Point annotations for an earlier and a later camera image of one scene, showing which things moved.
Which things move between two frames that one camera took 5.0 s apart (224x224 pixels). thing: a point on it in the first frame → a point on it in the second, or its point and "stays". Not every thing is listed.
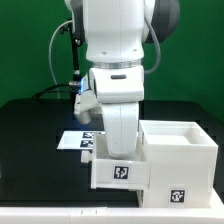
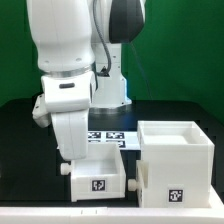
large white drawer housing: (181, 164) stays
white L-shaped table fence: (117, 214) stays
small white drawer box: (110, 173) → (100, 175)
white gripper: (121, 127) → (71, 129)
